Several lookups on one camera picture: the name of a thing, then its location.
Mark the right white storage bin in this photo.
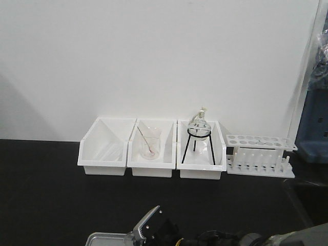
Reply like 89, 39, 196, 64
176, 120, 227, 180

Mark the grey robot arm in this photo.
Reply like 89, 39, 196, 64
133, 214, 327, 245

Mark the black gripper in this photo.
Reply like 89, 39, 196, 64
140, 215, 195, 245

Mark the white storage bin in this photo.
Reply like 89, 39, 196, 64
176, 120, 227, 180
77, 117, 136, 176
127, 119, 177, 178

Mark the round glass flask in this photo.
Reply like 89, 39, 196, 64
188, 107, 212, 141

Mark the white test tube rack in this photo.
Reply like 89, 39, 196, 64
226, 134, 297, 178

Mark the glass beaker in bin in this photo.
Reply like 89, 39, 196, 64
139, 127, 161, 160

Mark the black lab sink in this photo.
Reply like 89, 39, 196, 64
282, 179, 327, 227

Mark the silver metal tray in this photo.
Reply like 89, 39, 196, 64
85, 232, 133, 246

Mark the middle white storage bin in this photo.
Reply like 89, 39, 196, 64
127, 119, 177, 178

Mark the black tripod stand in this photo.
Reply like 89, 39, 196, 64
181, 128, 216, 165

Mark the left white storage bin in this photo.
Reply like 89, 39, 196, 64
77, 117, 136, 176

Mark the glass stirring rod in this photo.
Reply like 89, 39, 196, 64
137, 127, 155, 155

